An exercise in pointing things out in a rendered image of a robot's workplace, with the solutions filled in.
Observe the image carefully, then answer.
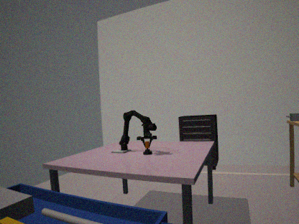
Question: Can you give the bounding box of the orange knob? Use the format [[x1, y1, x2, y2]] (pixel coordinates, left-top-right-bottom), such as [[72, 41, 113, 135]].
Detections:
[[145, 141, 150, 149]]

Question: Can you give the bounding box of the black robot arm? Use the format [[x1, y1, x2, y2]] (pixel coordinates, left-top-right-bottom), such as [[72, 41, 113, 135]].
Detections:
[[119, 111, 157, 151]]

